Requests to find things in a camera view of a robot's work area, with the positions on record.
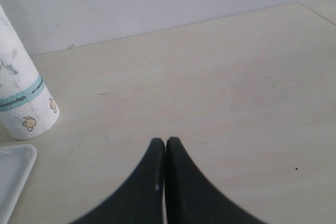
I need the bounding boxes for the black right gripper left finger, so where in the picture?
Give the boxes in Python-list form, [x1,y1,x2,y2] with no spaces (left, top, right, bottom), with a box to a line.
[73,138,165,223]

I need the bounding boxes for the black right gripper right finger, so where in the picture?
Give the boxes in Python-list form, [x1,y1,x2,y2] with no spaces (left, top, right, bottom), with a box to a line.
[165,137,263,223]

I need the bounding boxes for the printed white paper towel roll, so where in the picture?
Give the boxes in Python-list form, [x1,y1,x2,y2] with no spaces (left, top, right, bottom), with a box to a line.
[1,10,60,140]

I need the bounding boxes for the white plastic tray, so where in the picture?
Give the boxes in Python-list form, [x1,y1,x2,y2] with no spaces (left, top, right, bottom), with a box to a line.
[1,144,37,224]

